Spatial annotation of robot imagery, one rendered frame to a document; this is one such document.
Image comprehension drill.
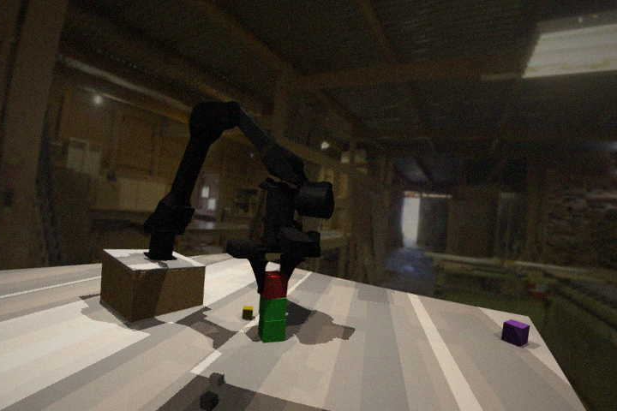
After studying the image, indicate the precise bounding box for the red block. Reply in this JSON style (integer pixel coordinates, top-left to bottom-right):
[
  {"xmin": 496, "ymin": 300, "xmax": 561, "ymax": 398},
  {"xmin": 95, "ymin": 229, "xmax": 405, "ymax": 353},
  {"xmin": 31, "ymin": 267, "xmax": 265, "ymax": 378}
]
[{"xmin": 257, "ymin": 271, "xmax": 289, "ymax": 300}]

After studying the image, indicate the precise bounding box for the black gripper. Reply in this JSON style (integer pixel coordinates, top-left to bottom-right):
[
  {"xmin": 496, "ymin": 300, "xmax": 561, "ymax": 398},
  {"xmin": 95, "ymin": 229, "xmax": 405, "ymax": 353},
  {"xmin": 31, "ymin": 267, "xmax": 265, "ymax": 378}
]
[{"xmin": 226, "ymin": 212, "xmax": 321, "ymax": 293}]

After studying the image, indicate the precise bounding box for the green block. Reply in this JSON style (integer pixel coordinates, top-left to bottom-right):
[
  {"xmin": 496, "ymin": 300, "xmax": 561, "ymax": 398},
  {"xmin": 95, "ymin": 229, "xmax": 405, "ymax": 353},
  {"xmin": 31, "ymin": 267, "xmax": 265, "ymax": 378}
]
[
  {"xmin": 259, "ymin": 295, "xmax": 287, "ymax": 321},
  {"xmin": 258, "ymin": 315, "xmax": 286, "ymax": 343}
]

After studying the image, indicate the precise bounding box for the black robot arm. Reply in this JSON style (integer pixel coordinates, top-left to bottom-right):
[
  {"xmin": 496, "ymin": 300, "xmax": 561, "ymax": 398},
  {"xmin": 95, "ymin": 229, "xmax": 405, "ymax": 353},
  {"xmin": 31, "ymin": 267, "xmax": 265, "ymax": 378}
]
[{"xmin": 144, "ymin": 101, "xmax": 335, "ymax": 260}]

